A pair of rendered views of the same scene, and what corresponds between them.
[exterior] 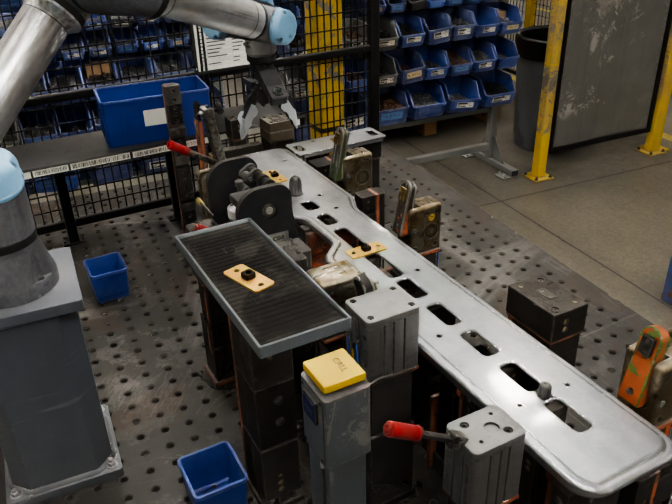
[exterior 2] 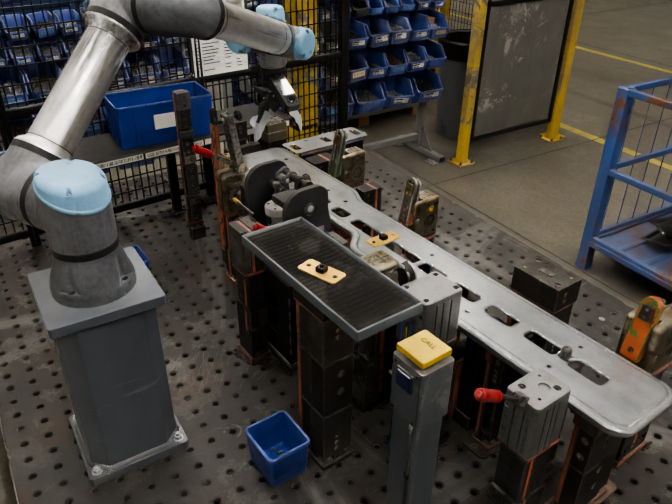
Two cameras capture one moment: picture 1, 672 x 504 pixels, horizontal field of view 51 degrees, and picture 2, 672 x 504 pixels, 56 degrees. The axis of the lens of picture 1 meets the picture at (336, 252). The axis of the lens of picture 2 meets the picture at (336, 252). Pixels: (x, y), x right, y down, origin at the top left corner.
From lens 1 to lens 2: 0.26 m
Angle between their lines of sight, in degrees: 8
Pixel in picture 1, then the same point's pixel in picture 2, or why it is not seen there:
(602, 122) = (513, 114)
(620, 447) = (635, 395)
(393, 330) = (442, 310)
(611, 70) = (520, 69)
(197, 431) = (244, 403)
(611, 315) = not seen: hidden behind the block
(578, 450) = (604, 400)
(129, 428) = (182, 404)
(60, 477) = (135, 452)
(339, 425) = (430, 393)
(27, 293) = (115, 292)
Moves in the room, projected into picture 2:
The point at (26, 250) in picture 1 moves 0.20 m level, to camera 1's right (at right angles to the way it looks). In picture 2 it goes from (113, 253) to (226, 246)
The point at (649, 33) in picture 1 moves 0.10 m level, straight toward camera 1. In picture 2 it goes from (551, 38) to (551, 41)
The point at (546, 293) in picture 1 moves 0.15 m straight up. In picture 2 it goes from (547, 271) to (560, 210)
